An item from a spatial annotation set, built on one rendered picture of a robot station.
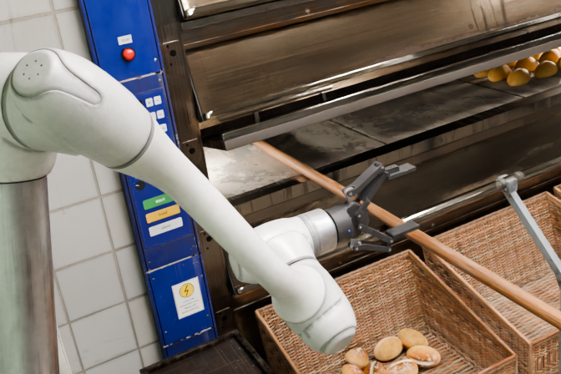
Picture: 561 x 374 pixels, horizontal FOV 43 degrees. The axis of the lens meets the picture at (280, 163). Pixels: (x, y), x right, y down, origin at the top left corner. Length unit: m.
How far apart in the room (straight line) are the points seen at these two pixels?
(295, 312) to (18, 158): 0.52
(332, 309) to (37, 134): 0.58
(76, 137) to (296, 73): 1.07
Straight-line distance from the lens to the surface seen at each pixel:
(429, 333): 2.39
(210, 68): 1.85
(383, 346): 2.25
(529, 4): 2.44
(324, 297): 1.24
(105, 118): 0.94
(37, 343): 1.16
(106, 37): 1.71
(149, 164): 1.03
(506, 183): 1.99
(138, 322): 2.00
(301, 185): 2.05
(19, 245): 1.10
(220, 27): 1.84
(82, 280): 1.90
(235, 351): 1.93
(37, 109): 0.93
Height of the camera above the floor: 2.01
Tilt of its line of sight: 22 degrees down
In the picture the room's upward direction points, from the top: 8 degrees counter-clockwise
